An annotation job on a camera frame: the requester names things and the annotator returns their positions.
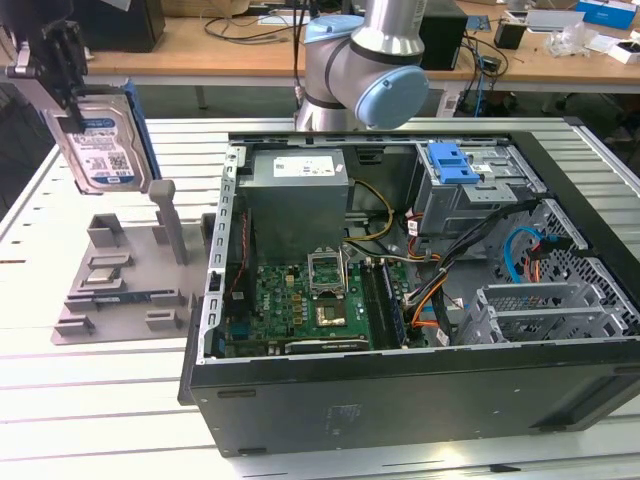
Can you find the yellow and black wires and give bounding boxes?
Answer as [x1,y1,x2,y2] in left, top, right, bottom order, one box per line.
[344,179,396,249]

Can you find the black graphics card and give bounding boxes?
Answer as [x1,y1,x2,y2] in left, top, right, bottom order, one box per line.
[267,337,374,356]

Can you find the large black box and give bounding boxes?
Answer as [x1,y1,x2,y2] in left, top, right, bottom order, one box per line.
[72,0,166,54]

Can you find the wooden desk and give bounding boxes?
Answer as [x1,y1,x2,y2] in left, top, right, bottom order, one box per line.
[74,0,640,96]

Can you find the silver CPU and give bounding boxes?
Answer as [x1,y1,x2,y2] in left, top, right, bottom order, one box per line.
[84,268,121,287]

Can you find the grey power supply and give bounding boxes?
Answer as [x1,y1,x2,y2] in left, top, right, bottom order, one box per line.
[237,148,351,266]

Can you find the orange wire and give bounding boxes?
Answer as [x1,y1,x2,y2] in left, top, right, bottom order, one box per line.
[409,294,446,329]

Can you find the metal socket cover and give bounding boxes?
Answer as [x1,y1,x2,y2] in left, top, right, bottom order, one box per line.
[305,247,350,299]

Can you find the clear plastic bag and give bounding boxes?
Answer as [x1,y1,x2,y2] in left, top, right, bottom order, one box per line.
[544,22,601,56]

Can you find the grey parts rack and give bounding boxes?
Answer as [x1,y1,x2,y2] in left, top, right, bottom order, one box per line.
[48,179,216,347]

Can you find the white box with black insert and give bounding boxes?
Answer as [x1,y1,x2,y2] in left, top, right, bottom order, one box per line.
[587,34,640,66]

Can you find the black cable bundle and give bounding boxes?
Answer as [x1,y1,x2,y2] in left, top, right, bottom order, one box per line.
[407,197,546,306]

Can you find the grey flat tray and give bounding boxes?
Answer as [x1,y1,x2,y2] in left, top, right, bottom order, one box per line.
[524,8,586,34]

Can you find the small black box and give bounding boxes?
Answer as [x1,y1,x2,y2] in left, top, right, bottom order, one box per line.
[493,22,529,50]

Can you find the installed RAM stick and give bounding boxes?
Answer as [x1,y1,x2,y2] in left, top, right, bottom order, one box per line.
[382,262,407,350]

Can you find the green motherboard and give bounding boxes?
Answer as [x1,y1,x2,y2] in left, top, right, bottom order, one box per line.
[224,259,416,356]

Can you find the black computer tower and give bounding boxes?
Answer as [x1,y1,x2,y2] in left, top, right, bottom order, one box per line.
[419,12,470,71]

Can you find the blue wire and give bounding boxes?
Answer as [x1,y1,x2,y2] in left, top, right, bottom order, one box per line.
[503,227,546,284]

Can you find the black PC case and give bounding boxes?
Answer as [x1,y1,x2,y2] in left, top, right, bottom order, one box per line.
[177,117,640,459]

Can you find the metal optical drive cage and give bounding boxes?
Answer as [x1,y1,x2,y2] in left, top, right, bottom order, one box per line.
[414,142,546,239]

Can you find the black RAM slots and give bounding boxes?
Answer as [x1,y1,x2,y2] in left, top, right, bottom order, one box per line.
[359,262,385,350]

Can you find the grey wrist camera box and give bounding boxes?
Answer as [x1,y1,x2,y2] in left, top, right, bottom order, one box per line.
[4,42,69,119]

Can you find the blue cardboard box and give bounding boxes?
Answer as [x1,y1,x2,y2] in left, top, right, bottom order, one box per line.
[574,0,640,26]

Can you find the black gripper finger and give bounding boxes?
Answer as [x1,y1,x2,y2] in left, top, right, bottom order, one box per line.
[42,22,89,134]

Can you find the metal disk bay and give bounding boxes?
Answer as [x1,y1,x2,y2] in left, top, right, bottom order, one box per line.
[454,282,629,346]

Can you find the hard disk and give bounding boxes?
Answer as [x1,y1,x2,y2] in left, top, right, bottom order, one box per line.
[44,79,164,196]

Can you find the blue drive cage latch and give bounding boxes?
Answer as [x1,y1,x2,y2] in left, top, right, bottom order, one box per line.
[427,143,480,185]

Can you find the CPU socket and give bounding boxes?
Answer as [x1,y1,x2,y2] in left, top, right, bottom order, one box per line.
[314,298,350,330]

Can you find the black desk cable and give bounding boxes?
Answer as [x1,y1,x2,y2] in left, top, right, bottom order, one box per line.
[202,14,297,47]

